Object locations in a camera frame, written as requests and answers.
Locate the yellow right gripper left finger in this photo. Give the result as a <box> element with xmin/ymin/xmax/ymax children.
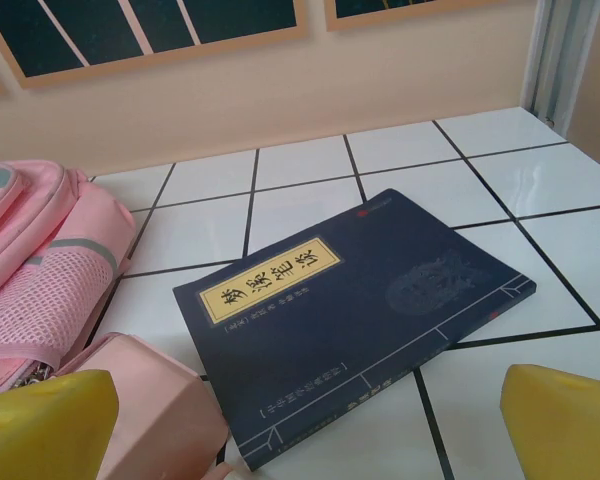
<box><xmin>0</xmin><ymin>369</ymin><xmax>120</xmax><ymax>480</ymax></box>

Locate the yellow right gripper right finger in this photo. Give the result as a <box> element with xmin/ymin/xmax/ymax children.
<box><xmin>499</xmin><ymin>363</ymin><xmax>600</xmax><ymax>480</ymax></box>

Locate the pink backpack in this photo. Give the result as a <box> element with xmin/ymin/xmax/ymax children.
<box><xmin>0</xmin><ymin>159</ymin><xmax>136</xmax><ymax>397</ymax></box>

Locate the dark blue book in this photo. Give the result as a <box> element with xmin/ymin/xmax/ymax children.
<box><xmin>172</xmin><ymin>188</ymin><xmax>538</xmax><ymax>472</ymax></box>

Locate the pink pencil case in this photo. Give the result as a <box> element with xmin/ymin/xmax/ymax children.
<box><xmin>54</xmin><ymin>332</ymin><xmax>236</xmax><ymax>480</ymax></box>

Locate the aluminium corner post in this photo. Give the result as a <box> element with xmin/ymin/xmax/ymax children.
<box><xmin>519</xmin><ymin>0</ymin><xmax>589</xmax><ymax>137</ymax></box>

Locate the dark floral wall panel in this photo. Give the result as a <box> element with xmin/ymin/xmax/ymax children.
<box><xmin>324</xmin><ymin>0</ymin><xmax>540</xmax><ymax>33</ymax></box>
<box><xmin>0</xmin><ymin>0</ymin><xmax>312</xmax><ymax>91</ymax></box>

